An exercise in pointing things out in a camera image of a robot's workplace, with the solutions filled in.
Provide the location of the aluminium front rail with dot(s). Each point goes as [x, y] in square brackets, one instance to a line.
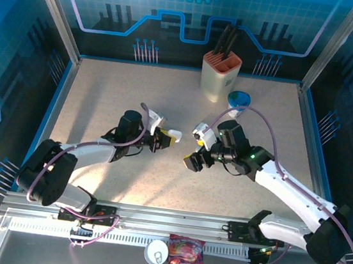
[169, 219]

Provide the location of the white pull-tab can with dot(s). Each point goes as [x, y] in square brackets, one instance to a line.
[155, 251]

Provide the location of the aluminium side rail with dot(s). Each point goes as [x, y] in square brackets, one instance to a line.
[64, 92]
[307, 122]

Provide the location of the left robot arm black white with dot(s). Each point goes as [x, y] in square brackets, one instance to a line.
[93, 152]

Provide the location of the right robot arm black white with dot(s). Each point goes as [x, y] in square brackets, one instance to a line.
[291, 191]

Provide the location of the purple Fox's candy bag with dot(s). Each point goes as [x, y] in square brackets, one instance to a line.
[185, 258]

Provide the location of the white earbud charging case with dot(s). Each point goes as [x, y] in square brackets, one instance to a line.
[176, 135]

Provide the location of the white cup blue lid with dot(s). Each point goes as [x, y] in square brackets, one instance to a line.
[238, 97]

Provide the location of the aluminium frame post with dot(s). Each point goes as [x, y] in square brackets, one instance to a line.
[334, 45]
[56, 11]

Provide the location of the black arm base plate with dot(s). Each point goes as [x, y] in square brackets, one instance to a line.
[238, 231]
[105, 215]

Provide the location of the beige knife block orange top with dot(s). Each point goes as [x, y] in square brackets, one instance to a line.
[216, 82]

